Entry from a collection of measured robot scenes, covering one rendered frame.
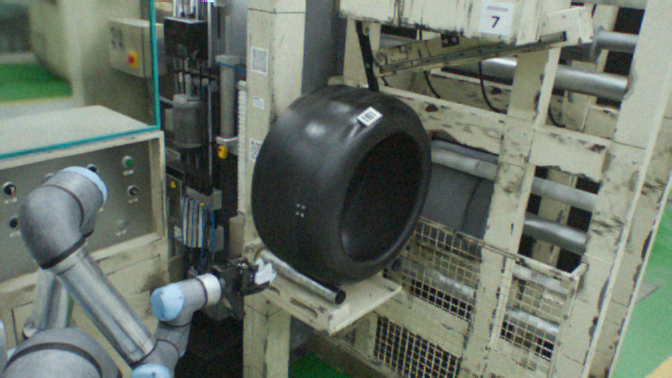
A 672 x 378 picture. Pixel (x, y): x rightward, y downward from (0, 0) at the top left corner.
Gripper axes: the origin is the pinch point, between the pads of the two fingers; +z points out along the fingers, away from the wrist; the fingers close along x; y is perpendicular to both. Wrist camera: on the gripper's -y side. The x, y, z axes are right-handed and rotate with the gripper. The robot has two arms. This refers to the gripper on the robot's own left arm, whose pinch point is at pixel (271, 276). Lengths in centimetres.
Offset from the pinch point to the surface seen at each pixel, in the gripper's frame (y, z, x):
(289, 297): -14.3, 16.2, 6.6
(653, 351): -73, 224, -70
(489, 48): 67, 56, -21
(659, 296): -65, 287, -57
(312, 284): -7.2, 17.7, -0.3
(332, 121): 43.4, 11.2, -3.8
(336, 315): -13.2, 18.7, -10.2
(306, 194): 25.4, 2.0, -6.6
